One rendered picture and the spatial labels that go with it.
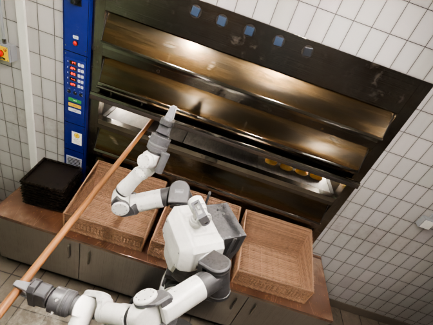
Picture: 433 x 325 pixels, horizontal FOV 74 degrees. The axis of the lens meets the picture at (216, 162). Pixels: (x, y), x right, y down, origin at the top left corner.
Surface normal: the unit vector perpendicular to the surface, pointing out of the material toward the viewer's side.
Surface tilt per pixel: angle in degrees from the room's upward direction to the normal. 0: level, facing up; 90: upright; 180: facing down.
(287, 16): 90
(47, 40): 90
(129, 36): 70
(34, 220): 0
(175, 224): 45
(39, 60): 90
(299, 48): 90
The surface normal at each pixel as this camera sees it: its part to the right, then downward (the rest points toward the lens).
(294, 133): -0.04, 0.24
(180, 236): -0.41, -0.53
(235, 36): -0.15, 0.54
